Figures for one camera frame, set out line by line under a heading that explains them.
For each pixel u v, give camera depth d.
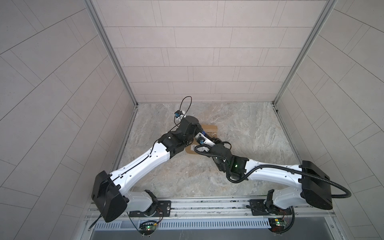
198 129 0.69
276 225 0.68
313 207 0.44
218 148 0.56
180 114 0.65
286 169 0.45
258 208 0.71
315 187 0.41
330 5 0.71
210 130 0.83
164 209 0.71
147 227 0.64
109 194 0.37
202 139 0.61
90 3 0.71
